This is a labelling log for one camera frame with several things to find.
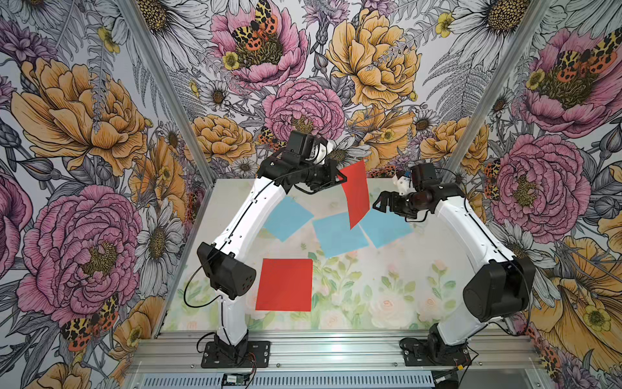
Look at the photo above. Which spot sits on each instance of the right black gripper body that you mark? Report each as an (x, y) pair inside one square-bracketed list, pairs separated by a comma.
[(411, 204)]

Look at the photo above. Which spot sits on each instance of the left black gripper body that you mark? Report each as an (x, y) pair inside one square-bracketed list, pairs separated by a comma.
[(317, 176)]

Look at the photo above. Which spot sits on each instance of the red paper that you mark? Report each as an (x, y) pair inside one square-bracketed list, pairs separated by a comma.
[(285, 285), (356, 191)]

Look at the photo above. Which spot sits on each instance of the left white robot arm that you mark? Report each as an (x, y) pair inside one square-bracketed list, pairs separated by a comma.
[(304, 162)]

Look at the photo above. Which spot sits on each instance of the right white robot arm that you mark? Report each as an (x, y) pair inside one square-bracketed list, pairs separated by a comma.
[(502, 282)]

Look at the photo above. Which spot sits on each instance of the light blue paper right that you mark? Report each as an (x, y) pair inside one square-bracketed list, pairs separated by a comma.
[(384, 228)]

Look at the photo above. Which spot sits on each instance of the light blue paper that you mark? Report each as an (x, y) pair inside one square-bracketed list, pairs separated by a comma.
[(286, 219), (384, 228), (336, 237)]

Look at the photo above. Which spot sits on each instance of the light blue paper left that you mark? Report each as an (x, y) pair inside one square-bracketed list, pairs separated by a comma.
[(286, 219)]

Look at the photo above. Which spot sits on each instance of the light blue paper middle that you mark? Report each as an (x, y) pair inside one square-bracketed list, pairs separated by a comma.
[(336, 237)]

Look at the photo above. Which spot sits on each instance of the small green circuit board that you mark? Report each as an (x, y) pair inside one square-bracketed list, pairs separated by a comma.
[(235, 380)]

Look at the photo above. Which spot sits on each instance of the perforated metal front panel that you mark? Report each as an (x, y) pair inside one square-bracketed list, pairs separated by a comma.
[(292, 379)]

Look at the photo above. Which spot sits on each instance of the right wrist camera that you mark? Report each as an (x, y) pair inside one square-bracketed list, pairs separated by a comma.
[(418, 178)]

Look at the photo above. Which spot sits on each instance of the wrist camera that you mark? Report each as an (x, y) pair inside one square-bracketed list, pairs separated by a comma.
[(418, 178), (305, 147)]

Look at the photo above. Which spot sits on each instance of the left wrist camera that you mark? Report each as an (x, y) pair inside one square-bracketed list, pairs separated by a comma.
[(305, 147)]

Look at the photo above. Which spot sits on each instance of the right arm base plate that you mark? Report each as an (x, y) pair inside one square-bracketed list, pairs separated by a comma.
[(417, 352)]

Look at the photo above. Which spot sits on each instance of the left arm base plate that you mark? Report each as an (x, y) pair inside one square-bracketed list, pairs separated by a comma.
[(249, 354)]

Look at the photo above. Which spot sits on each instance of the left aluminium frame post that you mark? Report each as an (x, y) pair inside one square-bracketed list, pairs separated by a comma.
[(138, 27)]

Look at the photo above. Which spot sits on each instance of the aluminium frame post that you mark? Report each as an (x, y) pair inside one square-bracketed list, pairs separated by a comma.
[(522, 40), (138, 27)]

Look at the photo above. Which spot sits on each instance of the right aluminium frame post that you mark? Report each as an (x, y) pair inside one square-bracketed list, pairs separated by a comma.
[(522, 40)]

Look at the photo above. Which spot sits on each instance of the aluminium front rail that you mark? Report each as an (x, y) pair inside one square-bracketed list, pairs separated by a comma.
[(176, 352)]

